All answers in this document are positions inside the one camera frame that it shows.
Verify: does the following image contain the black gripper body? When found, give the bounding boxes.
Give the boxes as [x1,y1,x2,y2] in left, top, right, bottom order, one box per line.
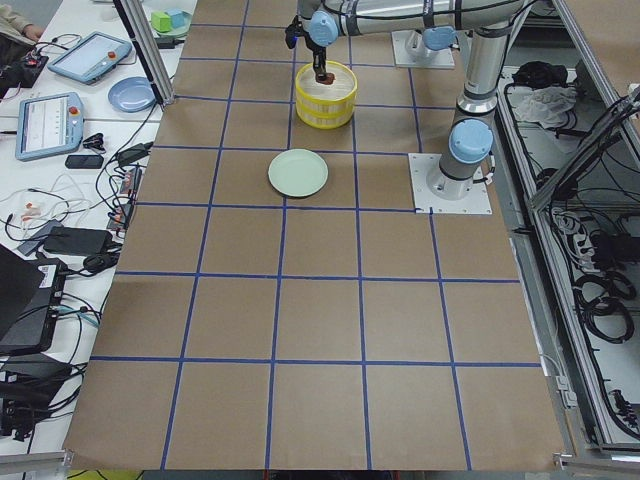
[285,17,328,75]

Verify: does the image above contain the brown bun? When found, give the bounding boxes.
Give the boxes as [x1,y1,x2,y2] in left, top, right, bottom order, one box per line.
[315,72,335,85]

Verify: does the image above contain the yellow bamboo steamer layer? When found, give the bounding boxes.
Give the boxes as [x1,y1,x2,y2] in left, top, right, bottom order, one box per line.
[296,104,354,130]
[295,61,358,117]

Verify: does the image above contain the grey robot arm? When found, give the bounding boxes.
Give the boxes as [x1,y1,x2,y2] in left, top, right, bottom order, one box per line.
[285,1,528,184]

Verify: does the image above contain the light green plate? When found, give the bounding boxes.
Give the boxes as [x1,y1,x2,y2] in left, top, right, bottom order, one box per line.
[268,149,329,198]

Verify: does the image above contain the blue foam cube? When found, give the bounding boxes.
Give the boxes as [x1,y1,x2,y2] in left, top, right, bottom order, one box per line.
[164,8,186,29]

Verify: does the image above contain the green bowl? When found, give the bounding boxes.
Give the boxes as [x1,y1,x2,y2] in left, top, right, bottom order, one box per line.
[150,8,192,38]

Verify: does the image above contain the green foam cube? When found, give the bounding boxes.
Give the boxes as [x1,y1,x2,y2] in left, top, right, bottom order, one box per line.
[150,11,172,33]

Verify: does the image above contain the blue plate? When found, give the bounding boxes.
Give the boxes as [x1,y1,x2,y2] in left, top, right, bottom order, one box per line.
[107,77,156,113]

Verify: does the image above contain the black power adapter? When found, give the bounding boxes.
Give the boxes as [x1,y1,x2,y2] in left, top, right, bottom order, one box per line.
[115,142,153,167]

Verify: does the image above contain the upper teach pendant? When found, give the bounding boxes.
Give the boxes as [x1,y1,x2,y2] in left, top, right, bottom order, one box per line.
[47,32,132,84]

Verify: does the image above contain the teach pendant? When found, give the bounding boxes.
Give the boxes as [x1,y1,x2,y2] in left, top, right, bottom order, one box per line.
[15,92,84,162]
[47,32,132,84]

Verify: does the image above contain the white crumpled cloth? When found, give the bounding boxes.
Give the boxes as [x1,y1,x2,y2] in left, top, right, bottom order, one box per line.
[513,86,578,129]

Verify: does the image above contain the black smartphone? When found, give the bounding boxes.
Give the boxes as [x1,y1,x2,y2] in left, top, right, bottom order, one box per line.
[65,154,104,170]

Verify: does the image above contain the lower teach pendant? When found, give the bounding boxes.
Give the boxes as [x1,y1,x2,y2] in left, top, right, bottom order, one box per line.
[15,92,84,162]

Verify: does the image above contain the black power brick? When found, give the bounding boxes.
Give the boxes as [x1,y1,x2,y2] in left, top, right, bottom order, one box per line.
[43,227,112,256]

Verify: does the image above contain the black laptop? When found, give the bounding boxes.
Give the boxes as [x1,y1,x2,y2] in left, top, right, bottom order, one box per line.
[1,246,66,356]

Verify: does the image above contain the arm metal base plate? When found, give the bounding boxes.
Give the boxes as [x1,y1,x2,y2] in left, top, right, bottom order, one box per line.
[408,153,492,215]
[391,30,455,70]

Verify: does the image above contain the aluminium frame post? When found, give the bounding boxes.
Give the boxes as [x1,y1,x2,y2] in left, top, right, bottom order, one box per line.
[113,0,175,108]

